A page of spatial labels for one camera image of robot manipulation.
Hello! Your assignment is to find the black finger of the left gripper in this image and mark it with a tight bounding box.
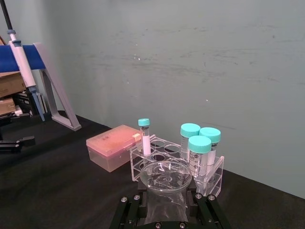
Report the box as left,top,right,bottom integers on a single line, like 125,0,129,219
0,112,31,127
0,135,36,154

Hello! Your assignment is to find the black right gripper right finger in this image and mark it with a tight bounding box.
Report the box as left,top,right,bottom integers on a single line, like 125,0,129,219
184,183,233,229

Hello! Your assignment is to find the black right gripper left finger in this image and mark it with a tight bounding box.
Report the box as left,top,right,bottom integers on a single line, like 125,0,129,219
108,181,150,229

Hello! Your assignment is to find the clear glass beaker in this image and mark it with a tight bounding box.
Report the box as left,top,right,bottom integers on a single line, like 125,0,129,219
139,161,193,225

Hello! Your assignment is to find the small brown cardboard box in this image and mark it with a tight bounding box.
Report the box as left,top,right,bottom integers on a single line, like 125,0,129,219
0,96,16,115

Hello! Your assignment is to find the black box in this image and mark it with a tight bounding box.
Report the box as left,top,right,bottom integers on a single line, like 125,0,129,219
13,90,48,118

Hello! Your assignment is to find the clear acrylic tube rack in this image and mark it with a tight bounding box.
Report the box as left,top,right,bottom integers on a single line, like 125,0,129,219
129,135,225,197

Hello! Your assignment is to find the large brown cardboard box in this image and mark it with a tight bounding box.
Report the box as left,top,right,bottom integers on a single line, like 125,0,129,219
0,71,27,99

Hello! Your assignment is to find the grey and blue pipette stand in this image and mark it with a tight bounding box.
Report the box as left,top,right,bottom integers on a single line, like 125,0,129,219
0,42,82,132

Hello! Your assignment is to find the white and blue pipette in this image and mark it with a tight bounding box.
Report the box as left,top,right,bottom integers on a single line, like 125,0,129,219
6,29,46,122

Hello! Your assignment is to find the black table cloth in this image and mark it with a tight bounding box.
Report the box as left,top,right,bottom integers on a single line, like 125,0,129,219
0,110,305,229

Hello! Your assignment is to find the wide tube with teal cap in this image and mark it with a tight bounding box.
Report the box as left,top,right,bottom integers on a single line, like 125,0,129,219
187,135,212,177
199,127,222,168
180,123,201,161

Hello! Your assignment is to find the pink pipette tip box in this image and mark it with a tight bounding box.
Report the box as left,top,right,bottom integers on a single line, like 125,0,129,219
85,124,142,173

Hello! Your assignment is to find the slim tube with teal cap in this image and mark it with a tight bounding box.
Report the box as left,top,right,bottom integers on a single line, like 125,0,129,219
137,118,153,156

